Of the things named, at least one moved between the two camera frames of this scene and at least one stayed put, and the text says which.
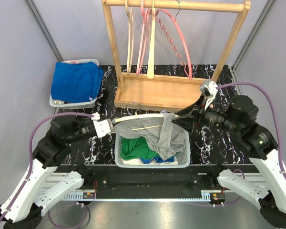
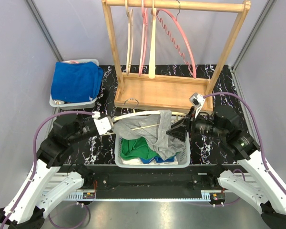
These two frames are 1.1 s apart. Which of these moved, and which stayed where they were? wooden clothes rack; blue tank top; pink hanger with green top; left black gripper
Moved: pink hanger with green top
Stayed: blue tank top; left black gripper; wooden clothes rack
